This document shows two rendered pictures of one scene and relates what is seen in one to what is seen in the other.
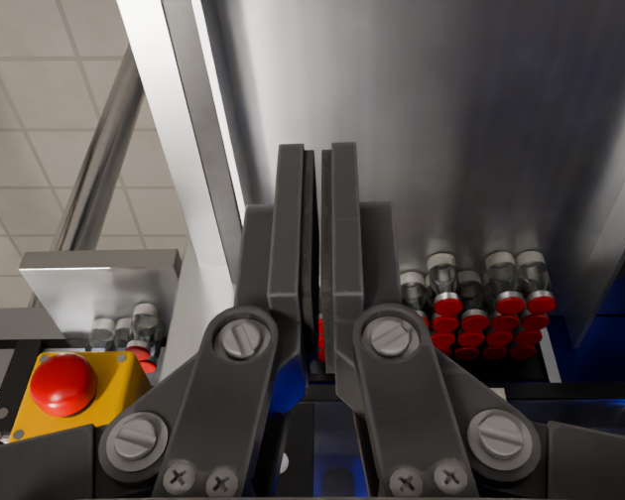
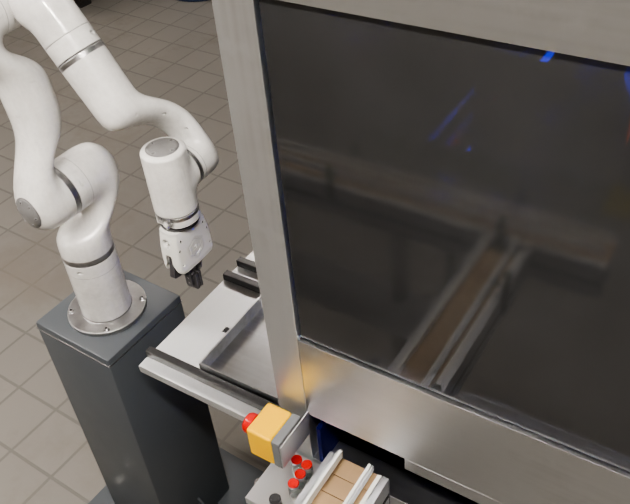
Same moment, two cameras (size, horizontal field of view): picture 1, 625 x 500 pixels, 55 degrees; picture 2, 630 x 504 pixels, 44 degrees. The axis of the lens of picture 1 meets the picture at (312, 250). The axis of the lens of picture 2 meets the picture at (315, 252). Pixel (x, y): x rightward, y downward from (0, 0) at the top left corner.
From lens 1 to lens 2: 1.64 m
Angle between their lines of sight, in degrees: 87
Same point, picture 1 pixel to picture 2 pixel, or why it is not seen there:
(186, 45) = (215, 380)
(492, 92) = not seen: hidden behind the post
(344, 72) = (251, 365)
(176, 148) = (241, 411)
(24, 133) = not seen: outside the picture
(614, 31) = not seen: hidden behind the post
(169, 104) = (229, 403)
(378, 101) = (264, 362)
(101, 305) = (284, 487)
